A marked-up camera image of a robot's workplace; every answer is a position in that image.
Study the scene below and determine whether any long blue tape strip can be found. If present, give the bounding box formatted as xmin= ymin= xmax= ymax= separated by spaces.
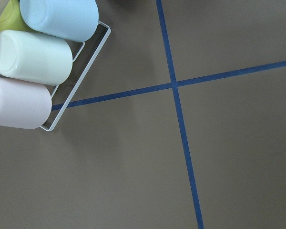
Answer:
xmin=156 ymin=0 xmax=204 ymax=229

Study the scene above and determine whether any light blue cup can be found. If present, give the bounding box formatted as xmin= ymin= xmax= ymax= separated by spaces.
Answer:
xmin=20 ymin=0 xmax=99 ymax=42

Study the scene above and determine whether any yellow green cup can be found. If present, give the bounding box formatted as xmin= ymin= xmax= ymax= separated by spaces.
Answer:
xmin=0 ymin=0 xmax=33 ymax=32

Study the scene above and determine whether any white wire cup rack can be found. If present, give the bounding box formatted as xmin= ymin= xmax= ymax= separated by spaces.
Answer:
xmin=41 ymin=21 xmax=111 ymax=131

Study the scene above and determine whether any mint green cup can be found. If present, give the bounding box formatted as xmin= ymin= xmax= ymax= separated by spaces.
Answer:
xmin=0 ymin=30 xmax=73 ymax=86

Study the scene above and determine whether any pink cup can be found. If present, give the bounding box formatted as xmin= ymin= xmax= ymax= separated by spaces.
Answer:
xmin=0 ymin=77 xmax=52 ymax=129

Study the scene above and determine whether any crossing blue tape strip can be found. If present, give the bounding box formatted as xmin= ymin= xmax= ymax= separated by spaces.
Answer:
xmin=51 ymin=58 xmax=286 ymax=112

